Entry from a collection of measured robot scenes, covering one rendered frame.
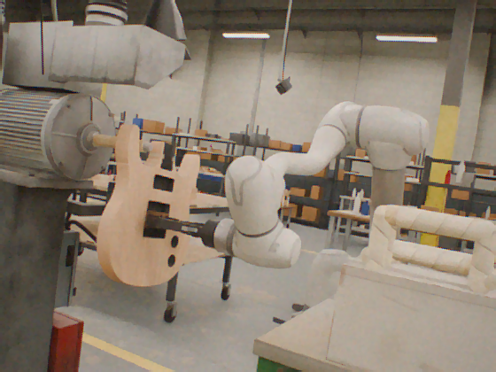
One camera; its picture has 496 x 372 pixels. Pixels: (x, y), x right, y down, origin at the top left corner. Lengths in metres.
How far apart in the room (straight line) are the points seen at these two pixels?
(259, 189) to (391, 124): 0.57
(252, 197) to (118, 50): 0.48
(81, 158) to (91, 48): 0.34
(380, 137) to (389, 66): 11.22
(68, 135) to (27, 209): 0.28
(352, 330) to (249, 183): 0.36
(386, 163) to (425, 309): 0.74
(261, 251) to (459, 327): 0.48
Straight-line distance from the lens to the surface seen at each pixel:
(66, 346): 1.80
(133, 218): 1.28
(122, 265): 1.28
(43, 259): 1.64
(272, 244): 1.12
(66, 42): 1.35
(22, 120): 1.50
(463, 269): 1.00
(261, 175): 1.02
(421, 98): 12.36
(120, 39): 1.22
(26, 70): 1.59
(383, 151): 1.49
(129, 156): 1.24
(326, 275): 1.79
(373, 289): 0.84
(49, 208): 1.61
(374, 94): 12.60
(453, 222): 0.83
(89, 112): 1.46
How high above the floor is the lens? 1.25
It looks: 3 degrees down
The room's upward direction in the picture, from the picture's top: 9 degrees clockwise
